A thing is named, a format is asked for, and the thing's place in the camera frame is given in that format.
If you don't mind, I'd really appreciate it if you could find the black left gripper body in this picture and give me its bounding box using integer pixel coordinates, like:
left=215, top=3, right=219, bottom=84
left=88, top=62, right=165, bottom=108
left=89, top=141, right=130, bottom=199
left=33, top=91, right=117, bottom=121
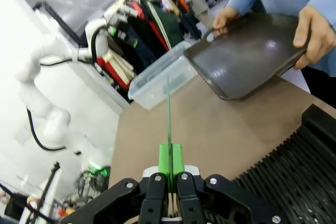
left=114, top=21, right=135, bottom=52

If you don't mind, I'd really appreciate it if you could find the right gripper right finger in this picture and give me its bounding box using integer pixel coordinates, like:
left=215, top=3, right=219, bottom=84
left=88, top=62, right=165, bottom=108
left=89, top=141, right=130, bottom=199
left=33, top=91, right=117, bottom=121
left=172, top=143, right=291, bottom=224

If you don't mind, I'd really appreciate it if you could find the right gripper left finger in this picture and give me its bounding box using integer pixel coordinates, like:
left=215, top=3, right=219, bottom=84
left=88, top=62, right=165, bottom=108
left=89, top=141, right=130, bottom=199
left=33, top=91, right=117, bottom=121
left=59, top=144, right=173, bottom=224

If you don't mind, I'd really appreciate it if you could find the small dark green PCB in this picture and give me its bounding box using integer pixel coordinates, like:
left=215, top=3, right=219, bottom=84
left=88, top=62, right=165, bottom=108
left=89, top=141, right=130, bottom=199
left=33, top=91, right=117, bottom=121
left=165, top=74, right=175, bottom=219

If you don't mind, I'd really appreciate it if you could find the black plastic tray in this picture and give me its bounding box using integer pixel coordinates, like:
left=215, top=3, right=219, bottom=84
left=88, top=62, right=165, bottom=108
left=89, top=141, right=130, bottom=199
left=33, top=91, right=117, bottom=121
left=182, top=12, right=312, bottom=102

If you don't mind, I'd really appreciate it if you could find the person's right hand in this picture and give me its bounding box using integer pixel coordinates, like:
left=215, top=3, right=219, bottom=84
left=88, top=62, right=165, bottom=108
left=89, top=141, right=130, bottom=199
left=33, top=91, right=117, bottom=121
left=213, top=6, right=241, bottom=35

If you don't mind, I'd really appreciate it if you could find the person's left hand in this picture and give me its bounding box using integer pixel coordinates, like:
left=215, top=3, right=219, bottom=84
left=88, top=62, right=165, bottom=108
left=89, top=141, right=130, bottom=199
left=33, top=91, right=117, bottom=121
left=292, top=5, right=336, bottom=71

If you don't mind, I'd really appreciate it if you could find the dark green striped garment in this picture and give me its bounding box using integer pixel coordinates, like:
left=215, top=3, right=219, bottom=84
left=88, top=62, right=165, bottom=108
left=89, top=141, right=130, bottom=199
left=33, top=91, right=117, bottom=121
left=140, top=0, right=185, bottom=52

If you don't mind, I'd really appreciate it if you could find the clear plastic box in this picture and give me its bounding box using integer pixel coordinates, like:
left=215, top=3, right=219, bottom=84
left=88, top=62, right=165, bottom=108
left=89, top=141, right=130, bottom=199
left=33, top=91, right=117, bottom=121
left=127, top=40, right=199, bottom=111

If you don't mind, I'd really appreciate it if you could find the black slotted PCB rack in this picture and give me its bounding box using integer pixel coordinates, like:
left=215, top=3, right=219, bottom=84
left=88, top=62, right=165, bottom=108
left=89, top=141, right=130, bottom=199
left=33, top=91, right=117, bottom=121
left=232, top=103, right=336, bottom=224

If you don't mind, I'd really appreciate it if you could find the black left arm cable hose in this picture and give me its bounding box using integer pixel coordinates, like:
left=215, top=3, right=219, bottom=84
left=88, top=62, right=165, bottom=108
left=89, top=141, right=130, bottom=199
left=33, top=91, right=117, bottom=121
left=25, top=26, right=107, bottom=153

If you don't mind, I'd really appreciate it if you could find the tangled cables bundle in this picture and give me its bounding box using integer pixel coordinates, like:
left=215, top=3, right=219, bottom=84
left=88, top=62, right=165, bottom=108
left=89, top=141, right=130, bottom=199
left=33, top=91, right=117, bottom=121
left=75, top=165, right=111, bottom=205

